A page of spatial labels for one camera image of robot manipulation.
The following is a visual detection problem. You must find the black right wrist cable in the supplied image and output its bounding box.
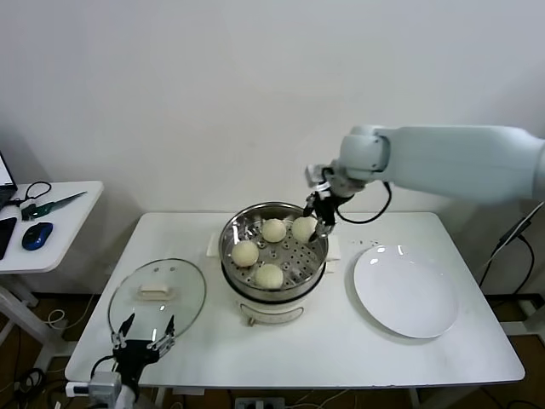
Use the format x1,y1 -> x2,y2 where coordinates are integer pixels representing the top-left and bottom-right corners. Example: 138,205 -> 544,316
334,181 -> 393,225

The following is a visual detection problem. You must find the thin white hanging cable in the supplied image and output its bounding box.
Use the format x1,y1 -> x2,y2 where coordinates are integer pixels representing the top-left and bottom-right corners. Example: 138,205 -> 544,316
479,199 -> 545,274

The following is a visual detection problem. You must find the white round plate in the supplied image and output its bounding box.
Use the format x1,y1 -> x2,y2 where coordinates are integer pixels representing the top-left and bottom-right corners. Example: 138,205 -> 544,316
353,245 -> 461,340

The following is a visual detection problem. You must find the white side table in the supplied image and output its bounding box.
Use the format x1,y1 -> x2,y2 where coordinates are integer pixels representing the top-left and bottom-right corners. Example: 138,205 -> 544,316
0,179 -> 106,372

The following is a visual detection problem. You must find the white coiled floor cable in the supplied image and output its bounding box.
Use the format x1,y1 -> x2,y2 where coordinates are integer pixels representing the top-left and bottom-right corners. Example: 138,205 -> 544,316
46,308 -> 69,331

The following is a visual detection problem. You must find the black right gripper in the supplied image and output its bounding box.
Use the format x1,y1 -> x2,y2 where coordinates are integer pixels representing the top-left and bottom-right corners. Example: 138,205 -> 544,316
302,187 -> 344,242

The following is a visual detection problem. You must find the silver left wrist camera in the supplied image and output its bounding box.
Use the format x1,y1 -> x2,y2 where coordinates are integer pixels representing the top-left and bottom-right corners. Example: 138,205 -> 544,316
66,371 -> 123,397

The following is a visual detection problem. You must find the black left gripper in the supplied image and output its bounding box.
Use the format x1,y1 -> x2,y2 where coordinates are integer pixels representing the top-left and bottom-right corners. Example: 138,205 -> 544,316
111,313 -> 176,380

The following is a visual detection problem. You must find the white electric cooker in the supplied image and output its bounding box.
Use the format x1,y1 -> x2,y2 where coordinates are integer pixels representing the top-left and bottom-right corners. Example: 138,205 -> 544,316
206,233 -> 344,327

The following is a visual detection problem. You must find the black floor cable bundle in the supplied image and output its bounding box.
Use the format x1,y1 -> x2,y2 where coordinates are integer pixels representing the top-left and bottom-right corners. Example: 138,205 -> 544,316
14,366 -> 48,400

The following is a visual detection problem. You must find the blue computer mouse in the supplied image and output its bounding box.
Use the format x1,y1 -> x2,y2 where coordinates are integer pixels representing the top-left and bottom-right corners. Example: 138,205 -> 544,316
21,221 -> 55,251

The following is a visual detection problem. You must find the black cable with adapter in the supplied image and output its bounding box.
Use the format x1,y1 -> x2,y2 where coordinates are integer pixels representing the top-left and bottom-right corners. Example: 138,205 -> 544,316
479,216 -> 536,297

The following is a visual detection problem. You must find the white steamed baozi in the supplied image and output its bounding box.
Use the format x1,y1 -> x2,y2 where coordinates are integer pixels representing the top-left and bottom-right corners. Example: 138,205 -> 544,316
232,240 -> 260,268
254,262 -> 285,290
291,216 -> 318,243
261,218 -> 287,244

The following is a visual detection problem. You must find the glass lid with white handle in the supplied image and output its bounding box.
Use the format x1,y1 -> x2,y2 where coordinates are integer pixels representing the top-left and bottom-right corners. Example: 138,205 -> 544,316
107,257 -> 208,337

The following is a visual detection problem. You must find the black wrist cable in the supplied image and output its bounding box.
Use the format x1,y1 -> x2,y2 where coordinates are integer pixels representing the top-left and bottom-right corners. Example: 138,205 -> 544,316
91,355 -> 118,376
334,181 -> 393,225

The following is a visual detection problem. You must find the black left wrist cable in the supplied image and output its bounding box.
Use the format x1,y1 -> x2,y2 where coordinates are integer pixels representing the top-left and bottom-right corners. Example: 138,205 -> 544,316
91,355 -> 118,376

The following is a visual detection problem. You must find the black laptop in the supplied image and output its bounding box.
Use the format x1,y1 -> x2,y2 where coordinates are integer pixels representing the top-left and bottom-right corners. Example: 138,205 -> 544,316
0,147 -> 20,212

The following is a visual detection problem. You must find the black smartphone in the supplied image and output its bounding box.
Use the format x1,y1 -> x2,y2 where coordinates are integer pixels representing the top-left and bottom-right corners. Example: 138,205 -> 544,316
0,216 -> 20,260

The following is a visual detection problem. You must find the white power strip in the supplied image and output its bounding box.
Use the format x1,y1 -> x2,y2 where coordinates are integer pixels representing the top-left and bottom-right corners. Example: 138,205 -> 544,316
234,395 -> 287,409

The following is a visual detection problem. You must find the stainless steel steamer basket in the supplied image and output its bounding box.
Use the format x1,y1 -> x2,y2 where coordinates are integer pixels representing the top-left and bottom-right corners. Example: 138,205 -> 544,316
219,201 -> 331,302

